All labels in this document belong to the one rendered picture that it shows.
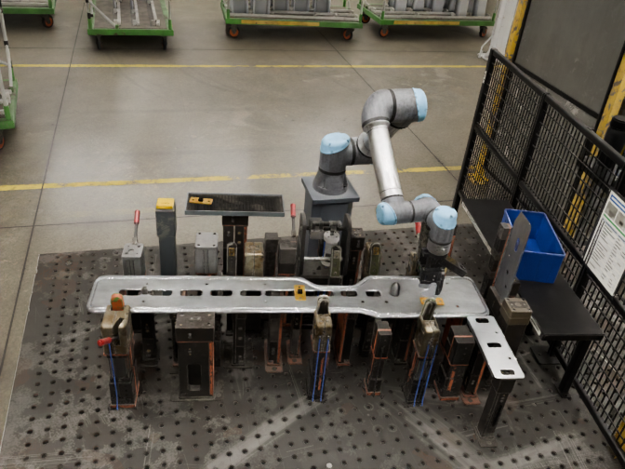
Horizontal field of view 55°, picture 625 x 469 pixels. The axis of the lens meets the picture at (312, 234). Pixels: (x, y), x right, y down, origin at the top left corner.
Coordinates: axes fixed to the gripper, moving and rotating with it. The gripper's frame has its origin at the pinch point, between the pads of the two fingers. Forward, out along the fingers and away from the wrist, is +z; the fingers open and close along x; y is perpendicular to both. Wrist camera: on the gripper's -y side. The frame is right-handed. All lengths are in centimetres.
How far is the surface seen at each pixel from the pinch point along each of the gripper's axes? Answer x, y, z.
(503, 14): -642, -282, 45
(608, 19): -191, -151, -54
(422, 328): 16.6, 8.2, -0.7
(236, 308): 3, 69, 2
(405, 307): 2.6, 10.4, 2.5
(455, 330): 12.4, -5.2, 4.8
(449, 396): 17.8, -6.9, 31.4
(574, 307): 6, -50, 1
